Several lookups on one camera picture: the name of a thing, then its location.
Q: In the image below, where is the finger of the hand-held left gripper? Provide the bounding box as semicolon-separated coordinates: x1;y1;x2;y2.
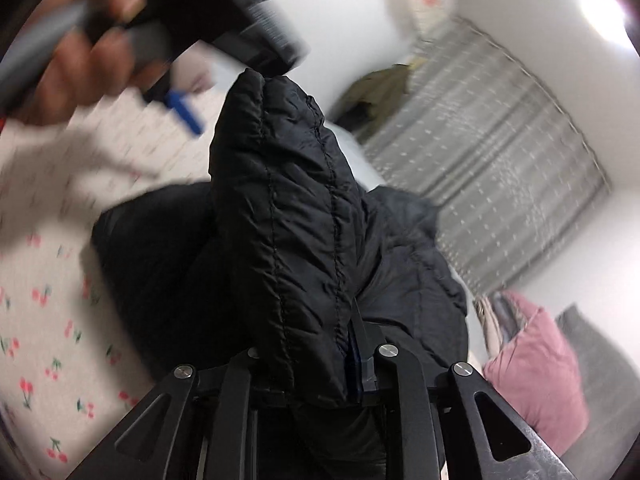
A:
142;77;206;138

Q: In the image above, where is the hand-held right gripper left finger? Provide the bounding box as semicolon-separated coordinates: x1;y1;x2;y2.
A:
65;347;261;480

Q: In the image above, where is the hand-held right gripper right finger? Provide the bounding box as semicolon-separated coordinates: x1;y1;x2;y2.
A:
347;305;578;480

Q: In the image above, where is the black quilted puffer jacket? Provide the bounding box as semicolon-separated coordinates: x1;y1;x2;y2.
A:
91;67;470;480

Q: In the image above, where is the stack of folded clothes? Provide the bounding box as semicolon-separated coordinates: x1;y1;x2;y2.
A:
472;292;516;361

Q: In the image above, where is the person's left hand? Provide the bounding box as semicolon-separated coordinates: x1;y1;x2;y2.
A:
20;0;173;126

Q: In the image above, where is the olive hanging jacket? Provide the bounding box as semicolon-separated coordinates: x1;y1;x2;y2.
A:
330;62;413;143

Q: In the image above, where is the pink velvet pillow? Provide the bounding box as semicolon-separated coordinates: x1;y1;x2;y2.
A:
482;290;591;456

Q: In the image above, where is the cherry print bed sheet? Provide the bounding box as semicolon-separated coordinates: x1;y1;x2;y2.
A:
0;70;241;480

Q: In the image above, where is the grey quilted headboard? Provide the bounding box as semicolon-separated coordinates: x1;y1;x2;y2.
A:
555;305;640;480

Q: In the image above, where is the grey star-patterned curtain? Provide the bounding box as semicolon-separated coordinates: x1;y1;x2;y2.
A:
362;15;613;296

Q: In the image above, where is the ceiling light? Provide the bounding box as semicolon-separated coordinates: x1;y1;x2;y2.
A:
580;0;637;41

